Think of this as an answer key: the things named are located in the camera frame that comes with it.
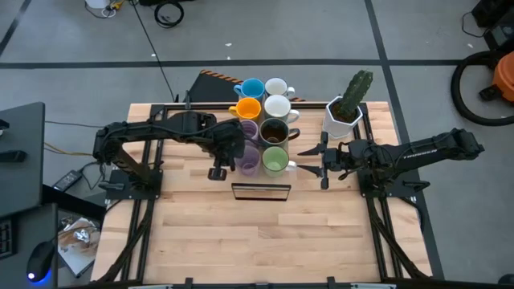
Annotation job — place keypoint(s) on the crumpled foil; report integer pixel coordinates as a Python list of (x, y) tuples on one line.
[(81, 235)]

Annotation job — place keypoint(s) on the white bucket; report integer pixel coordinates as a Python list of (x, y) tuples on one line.
[(96, 3)]

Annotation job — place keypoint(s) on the dark grey desk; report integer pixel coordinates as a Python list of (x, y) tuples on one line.
[(24, 229)]

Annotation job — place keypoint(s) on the ribbed lilac mug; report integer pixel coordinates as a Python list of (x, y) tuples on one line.
[(251, 129)]

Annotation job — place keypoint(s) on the wooden shelf with black frame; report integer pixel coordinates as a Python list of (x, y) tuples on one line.
[(261, 186)]

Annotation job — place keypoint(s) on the orange shop vacuum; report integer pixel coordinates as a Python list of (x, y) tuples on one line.
[(505, 76)]

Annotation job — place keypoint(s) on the black keyboard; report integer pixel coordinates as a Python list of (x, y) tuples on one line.
[(6, 241)]

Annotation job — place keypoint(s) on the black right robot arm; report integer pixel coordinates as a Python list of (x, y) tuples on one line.
[(421, 151)]

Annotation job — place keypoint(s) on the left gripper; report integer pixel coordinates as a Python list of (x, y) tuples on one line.
[(227, 140)]

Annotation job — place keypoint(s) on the black equipment box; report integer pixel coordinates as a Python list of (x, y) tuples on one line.
[(498, 24)]

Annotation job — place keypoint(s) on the black power adapter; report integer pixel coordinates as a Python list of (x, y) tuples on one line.
[(67, 180)]

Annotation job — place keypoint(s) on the small black device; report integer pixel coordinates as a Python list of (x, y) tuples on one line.
[(12, 156)]

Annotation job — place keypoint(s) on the crumpled brown paper bag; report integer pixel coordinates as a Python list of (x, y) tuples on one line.
[(66, 238)]

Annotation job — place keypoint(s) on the yellow plug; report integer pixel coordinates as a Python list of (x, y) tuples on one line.
[(116, 5)]

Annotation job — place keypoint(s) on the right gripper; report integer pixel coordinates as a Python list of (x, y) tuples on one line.
[(337, 158)]

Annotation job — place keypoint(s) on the green cactus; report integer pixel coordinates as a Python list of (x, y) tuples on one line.
[(355, 94)]

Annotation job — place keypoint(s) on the black computer mouse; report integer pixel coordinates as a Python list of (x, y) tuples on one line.
[(40, 261)]

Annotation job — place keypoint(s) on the smooth lilac mug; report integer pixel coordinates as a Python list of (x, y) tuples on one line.
[(250, 162)]

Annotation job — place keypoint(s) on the black aluminium table frame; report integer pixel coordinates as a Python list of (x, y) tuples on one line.
[(158, 110)]

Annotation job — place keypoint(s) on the white paper sheet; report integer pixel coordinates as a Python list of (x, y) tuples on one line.
[(76, 263)]

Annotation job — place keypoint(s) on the blue mug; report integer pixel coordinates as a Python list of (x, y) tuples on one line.
[(252, 87)]

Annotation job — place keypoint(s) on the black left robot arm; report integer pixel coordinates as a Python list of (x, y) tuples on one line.
[(160, 128)]

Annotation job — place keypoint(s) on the teal and brown glazed mug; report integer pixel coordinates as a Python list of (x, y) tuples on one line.
[(275, 132)]

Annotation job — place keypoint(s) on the orange mug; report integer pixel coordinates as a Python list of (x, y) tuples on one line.
[(247, 108)]

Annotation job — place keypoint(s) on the black panel with orange stripes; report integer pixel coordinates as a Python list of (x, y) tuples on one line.
[(209, 90)]

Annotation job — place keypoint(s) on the white hexagonal planter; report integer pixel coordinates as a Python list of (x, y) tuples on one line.
[(333, 128)]

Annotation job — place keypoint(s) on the small white mug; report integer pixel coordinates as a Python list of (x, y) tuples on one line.
[(276, 85)]

